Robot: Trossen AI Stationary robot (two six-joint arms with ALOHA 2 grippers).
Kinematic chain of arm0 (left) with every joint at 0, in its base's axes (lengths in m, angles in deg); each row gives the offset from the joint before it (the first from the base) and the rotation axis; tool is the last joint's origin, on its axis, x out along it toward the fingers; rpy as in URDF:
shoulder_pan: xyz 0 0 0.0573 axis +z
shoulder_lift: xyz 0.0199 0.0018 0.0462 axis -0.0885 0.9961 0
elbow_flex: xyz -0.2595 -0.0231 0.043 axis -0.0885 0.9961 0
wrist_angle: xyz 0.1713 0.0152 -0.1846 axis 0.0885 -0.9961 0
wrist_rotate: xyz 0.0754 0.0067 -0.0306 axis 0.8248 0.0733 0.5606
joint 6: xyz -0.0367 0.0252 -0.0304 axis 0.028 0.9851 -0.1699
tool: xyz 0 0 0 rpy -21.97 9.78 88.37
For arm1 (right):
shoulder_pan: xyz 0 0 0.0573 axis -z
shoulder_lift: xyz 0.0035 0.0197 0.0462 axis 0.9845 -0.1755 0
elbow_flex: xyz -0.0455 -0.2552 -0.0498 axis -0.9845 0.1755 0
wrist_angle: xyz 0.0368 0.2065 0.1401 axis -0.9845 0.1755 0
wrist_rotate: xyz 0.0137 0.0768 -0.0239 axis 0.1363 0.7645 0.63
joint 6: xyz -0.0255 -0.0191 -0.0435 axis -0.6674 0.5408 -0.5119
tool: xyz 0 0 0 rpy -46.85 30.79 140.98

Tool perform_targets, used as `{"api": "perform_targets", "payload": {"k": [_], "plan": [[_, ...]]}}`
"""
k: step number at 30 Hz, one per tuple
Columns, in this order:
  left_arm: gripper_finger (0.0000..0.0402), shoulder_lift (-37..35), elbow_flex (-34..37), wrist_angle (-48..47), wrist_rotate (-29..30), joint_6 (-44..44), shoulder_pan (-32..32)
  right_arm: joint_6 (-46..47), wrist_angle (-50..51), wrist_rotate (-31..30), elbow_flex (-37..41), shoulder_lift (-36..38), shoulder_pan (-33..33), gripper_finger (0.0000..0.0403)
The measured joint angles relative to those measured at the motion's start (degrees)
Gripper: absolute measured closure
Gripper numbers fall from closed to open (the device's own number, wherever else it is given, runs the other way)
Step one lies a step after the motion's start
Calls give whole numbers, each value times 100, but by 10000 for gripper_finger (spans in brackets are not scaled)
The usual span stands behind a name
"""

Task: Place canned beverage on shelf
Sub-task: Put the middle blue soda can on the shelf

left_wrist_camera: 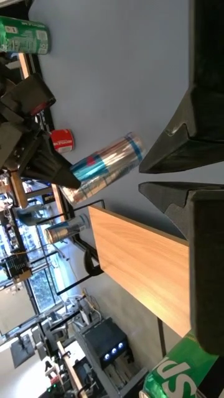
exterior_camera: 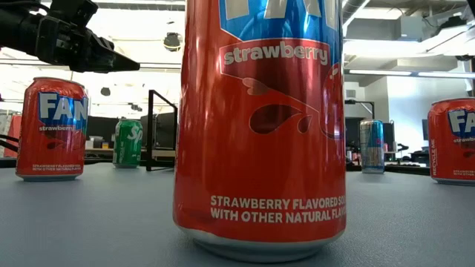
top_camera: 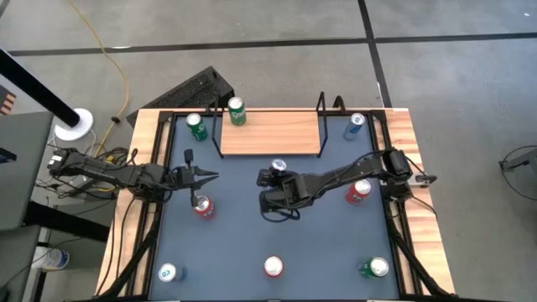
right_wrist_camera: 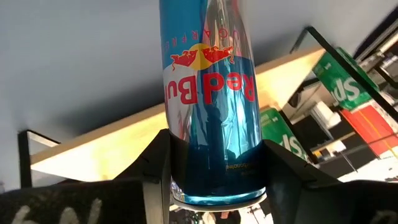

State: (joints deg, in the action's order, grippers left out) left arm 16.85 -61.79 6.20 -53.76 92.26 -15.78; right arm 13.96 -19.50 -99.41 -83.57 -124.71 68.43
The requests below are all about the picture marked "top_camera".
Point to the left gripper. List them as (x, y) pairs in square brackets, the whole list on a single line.
[(182, 179)]

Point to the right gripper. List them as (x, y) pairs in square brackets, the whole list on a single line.
[(287, 189)]

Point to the blue silver Red Bull can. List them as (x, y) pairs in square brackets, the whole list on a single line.
[(353, 128), (168, 272), (278, 164)]

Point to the red Fanta strawberry can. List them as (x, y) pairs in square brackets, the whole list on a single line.
[(205, 208), (273, 266), (356, 193)]

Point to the green Sprite can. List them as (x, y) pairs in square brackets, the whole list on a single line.
[(237, 114), (375, 267), (198, 129)]

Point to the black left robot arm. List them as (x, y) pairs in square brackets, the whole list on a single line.
[(105, 172)]

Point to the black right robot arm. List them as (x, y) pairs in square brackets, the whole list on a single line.
[(344, 172)]

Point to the wooden shelf black metal legs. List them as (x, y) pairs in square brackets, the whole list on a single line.
[(272, 134)]

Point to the blue-grey table mat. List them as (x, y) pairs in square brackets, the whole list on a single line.
[(251, 235)]

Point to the black perforated box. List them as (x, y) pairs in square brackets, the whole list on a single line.
[(189, 90)]

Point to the small black floor clip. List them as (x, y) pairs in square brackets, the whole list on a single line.
[(115, 119)]

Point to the white canister blue label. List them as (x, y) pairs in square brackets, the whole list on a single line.
[(52, 259)]

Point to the grey cabinet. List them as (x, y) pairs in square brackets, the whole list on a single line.
[(17, 260), (25, 168)]

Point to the black stanchion white base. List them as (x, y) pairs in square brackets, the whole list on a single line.
[(38, 89)]

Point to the black blue device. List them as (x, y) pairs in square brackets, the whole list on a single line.
[(6, 156)]

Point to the orange black striped object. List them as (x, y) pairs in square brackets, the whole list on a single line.
[(6, 102)]

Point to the grey stand foot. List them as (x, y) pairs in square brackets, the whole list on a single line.
[(522, 160)]

